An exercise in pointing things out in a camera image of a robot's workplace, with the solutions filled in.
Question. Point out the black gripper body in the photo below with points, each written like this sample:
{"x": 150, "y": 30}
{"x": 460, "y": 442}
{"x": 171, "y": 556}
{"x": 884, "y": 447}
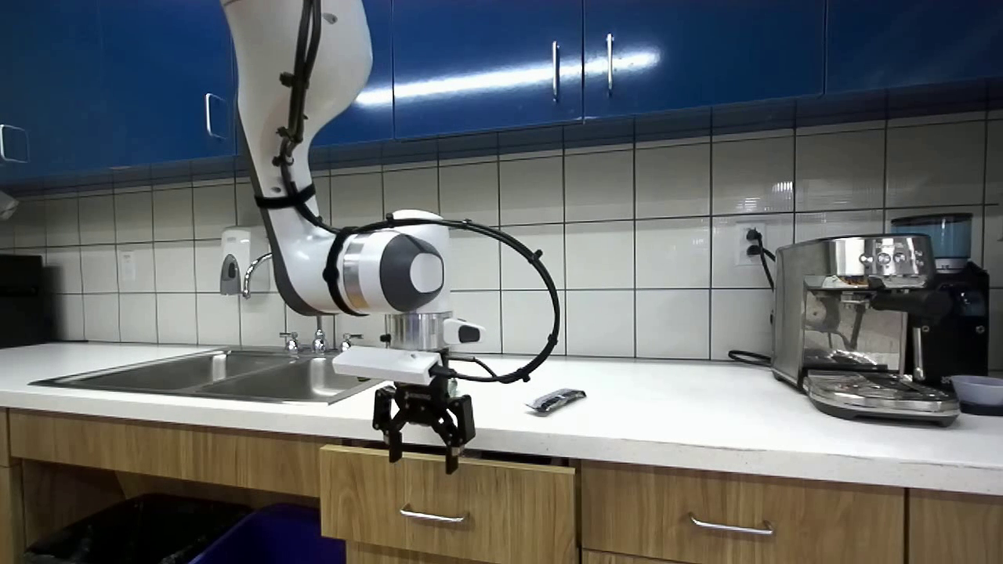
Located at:
{"x": 427, "y": 404}

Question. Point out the wooden pull-out drawer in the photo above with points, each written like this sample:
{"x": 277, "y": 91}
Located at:
{"x": 472, "y": 503}

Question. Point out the wide wooden drawer front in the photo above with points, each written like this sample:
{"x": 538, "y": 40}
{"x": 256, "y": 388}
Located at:
{"x": 646, "y": 511}

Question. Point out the narrow wooden drawer front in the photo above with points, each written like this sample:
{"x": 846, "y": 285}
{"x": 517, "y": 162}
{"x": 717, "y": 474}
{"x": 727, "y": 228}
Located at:
{"x": 958, "y": 527}

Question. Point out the metal faucet knob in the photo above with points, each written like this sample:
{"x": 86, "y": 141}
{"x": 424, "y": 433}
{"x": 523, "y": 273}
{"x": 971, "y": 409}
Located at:
{"x": 288, "y": 343}
{"x": 350, "y": 341}

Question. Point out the black utility knife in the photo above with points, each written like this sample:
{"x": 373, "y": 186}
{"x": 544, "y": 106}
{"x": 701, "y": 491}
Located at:
{"x": 557, "y": 403}

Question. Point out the blue waste bin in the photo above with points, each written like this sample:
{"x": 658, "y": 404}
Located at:
{"x": 270, "y": 538}

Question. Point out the stainless steel sink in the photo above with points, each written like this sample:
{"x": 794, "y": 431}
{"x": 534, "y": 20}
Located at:
{"x": 208, "y": 377}

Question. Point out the curved metal faucet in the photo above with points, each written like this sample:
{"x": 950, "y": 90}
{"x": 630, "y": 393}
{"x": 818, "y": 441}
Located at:
{"x": 256, "y": 267}

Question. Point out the wooden under-sink panel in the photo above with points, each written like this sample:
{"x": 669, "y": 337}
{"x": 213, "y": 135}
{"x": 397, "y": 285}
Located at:
{"x": 158, "y": 450}

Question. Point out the black waste bin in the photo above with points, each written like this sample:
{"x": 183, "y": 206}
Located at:
{"x": 126, "y": 534}

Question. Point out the dark countertop appliance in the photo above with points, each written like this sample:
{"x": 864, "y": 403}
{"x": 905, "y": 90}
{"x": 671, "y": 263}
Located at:
{"x": 22, "y": 302}

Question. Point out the stainless espresso machine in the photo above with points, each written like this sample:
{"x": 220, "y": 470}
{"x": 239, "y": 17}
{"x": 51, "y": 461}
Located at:
{"x": 836, "y": 315}

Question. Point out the black coffee grinder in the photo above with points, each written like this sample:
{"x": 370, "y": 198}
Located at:
{"x": 961, "y": 315}

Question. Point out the grey blue bowl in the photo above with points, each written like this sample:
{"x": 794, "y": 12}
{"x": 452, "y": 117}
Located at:
{"x": 979, "y": 393}

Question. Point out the white wrist mount plate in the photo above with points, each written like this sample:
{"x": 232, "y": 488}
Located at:
{"x": 381, "y": 366}

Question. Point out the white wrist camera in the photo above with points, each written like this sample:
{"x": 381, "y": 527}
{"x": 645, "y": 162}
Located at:
{"x": 465, "y": 332}

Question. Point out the white wall soap dispenser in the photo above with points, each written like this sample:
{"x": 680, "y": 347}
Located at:
{"x": 237, "y": 256}

